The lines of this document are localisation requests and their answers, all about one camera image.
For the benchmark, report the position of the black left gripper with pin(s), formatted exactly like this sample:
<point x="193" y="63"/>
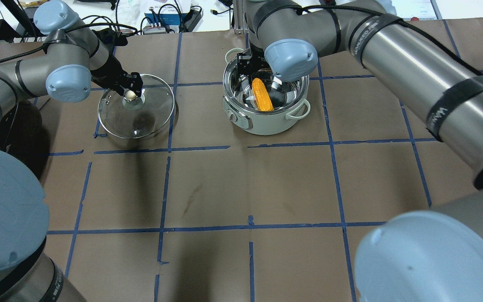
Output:
<point x="108" y="72"/>

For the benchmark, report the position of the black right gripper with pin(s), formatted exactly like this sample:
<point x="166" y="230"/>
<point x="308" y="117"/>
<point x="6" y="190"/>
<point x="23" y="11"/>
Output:
<point x="246" y="63"/>

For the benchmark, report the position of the glass pot lid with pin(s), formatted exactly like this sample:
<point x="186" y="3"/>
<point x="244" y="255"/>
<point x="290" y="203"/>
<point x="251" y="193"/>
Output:
<point x="129" y="116"/>

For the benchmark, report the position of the yellow corn cob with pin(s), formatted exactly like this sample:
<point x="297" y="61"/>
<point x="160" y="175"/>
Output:
<point x="262" y="98"/>

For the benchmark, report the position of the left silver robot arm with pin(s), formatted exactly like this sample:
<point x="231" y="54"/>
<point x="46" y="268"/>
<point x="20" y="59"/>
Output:
<point x="72" y="57"/>

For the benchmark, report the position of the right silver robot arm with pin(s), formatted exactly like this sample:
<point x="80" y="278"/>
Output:
<point x="361" y="158"/>

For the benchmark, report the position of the pale green electric pot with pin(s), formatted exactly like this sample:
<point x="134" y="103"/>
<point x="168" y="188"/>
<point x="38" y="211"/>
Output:
<point x="289" y="100"/>

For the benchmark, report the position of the white blue box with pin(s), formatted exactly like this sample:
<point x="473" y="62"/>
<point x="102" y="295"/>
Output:
<point x="164" y="22"/>

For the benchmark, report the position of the dark rice cooker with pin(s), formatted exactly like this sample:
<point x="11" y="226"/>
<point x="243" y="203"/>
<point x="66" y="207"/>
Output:
<point x="23" y="136"/>

